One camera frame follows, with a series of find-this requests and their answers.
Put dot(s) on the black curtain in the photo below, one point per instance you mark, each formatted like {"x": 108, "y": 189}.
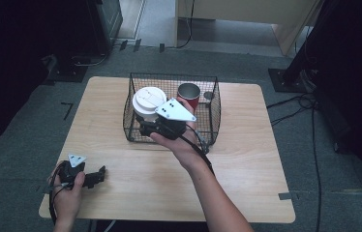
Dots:
{"x": 14, "y": 64}
{"x": 356, "y": 80}

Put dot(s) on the dark equipment case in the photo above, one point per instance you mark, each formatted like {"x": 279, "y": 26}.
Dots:
{"x": 108, "y": 22}

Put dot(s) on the person's left hand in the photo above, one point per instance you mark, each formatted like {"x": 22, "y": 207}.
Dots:
{"x": 66, "y": 201}

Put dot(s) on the red cup with steel inside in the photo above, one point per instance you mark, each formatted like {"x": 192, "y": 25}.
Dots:
{"x": 188, "y": 92}

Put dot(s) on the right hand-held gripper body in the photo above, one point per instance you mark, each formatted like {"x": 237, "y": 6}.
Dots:
{"x": 174, "y": 111}

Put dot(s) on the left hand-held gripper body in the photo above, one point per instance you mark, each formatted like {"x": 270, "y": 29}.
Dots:
{"x": 68, "y": 172}

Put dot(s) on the clear bottle with white lid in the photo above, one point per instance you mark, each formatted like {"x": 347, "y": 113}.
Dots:
{"x": 148, "y": 98}

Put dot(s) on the person's right hand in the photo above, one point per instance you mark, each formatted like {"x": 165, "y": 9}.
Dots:
{"x": 185, "y": 148}

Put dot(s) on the beige wooden furniture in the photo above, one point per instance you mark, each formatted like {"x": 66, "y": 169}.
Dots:
{"x": 250, "y": 9}

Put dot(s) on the black stand base plate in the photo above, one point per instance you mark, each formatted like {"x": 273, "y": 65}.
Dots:
{"x": 282, "y": 80}
{"x": 67, "y": 74}

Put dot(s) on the grey tape piece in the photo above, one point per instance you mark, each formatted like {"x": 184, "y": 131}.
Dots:
{"x": 285, "y": 196}

